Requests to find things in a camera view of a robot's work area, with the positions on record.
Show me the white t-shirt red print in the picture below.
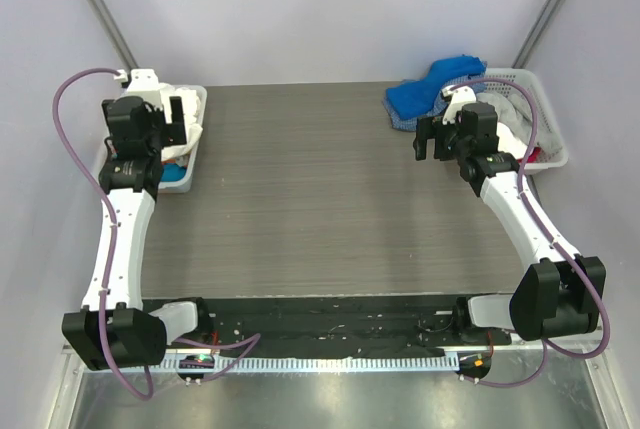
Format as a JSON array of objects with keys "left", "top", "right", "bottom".
[{"left": 161, "top": 83, "right": 207, "bottom": 163}]

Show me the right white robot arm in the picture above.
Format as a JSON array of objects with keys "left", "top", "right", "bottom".
[{"left": 414, "top": 102, "right": 610, "bottom": 341}]

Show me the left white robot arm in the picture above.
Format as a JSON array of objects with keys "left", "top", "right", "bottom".
[{"left": 62, "top": 95, "right": 214, "bottom": 371}]

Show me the blue t-shirt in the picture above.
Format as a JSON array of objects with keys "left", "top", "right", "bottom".
[{"left": 386, "top": 55, "right": 486, "bottom": 120}]

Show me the white shirt in basket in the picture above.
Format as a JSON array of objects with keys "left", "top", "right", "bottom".
[{"left": 496, "top": 122, "right": 527, "bottom": 161}]

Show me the teal t-shirt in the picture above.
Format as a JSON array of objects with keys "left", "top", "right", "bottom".
[{"left": 161, "top": 163, "right": 187, "bottom": 183}]

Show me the grey t-shirt in basket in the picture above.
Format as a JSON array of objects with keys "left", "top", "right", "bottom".
[{"left": 476, "top": 92, "right": 562, "bottom": 154}]

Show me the left white plastic basket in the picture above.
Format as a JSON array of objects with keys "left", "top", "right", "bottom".
[{"left": 98, "top": 83, "right": 208, "bottom": 195}]

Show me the white plastic basket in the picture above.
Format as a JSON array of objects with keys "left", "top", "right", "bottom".
[
  {"left": 98, "top": 83, "right": 208, "bottom": 195},
  {"left": 483, "top": 68, "right": 568, "bottom": 176}
]

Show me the red shirt in basket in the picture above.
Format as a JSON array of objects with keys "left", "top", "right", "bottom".
[{"left": 515, "top": 146, "right": 541, "bottom": 165}]

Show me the right white plastic basket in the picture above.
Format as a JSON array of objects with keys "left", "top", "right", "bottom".
[{"left": 483, "top": 68, "right": 568, "bottom": 176}]

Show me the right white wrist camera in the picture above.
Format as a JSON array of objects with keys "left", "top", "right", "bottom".
[{"left": 441, "top": 85, "right": 477, "bottom": 125}]

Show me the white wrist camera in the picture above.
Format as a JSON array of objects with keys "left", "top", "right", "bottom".
[
  {"left": 441, "top": 85, "right": 477, "bottom": 125},
  {"left": 113, "top": 69, "right": 162, "bottom": 109}
]

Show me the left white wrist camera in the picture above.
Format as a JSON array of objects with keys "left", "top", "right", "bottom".
[{"left": 113, "top": 69, "right": 162, "bottom": 109}]

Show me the left aluminium corner post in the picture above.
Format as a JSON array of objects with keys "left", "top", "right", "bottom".
[{"left": 87, "top": 0, "right": 139, "bottom": 70}]

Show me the aluminium corner post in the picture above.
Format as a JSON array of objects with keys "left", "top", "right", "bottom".
[
  {"left": 511, "top": 0, "right": 564, "bottom": 69},
  {"left": 87, "top": 0, "right": 139, "bottom": 70}
]

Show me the right aluminium corner post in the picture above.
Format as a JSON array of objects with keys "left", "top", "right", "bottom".
[{"left": 511, "top": 0, "right": 564, "bottom": 69}]

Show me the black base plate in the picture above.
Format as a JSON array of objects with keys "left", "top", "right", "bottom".
[{"left": 205, "top": 294, "right": 511, "bottom": 359}]

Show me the slotted cable duct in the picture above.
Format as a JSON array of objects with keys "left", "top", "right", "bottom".
[{"left": 159, "top": 354, "right": 460, "bottom": 373}]

